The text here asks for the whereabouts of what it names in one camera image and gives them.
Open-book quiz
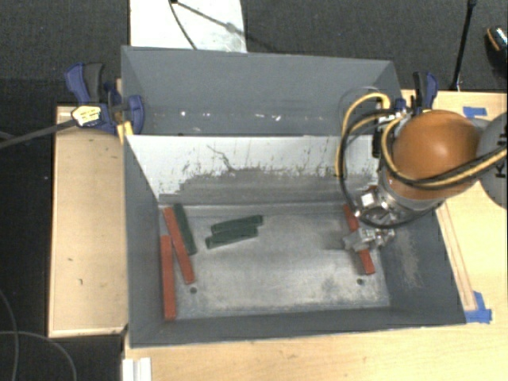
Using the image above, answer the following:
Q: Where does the red-brown flat block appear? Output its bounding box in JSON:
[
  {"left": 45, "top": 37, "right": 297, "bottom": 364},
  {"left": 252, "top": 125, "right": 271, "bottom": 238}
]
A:
[
  {"left": 160, "top": 234, "right": 178, "bottom": 321},
  {"left": 342, "top": 203, "right": 376, "bottom": 276},
  {"left": 163, "top": 206, "right": 197, "bottom": 286}
]

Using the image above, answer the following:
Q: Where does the grey metal bin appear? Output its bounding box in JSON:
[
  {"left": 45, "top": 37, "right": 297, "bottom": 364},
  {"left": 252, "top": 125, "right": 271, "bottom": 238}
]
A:
[{"left": 120, "top": 45, "right": 468, "bottom": 348}]

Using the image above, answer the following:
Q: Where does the dark green flat block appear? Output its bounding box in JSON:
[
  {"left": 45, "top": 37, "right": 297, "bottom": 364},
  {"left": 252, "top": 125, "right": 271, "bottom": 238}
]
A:
[
  {"left": 204, "top": 227, "right": 260, "bottom": 250},
  {"left": 172, "top": 202, "right": 198, "bottom": 256},
  {"left": 210, "top": 214, "right": 264, "bottom": 234}
]

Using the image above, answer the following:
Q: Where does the pale wood flat board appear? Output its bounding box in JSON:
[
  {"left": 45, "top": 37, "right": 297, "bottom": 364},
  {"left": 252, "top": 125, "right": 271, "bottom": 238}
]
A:
[{"left": 47, "top": 105, "right": 129, "bottom": 339}]

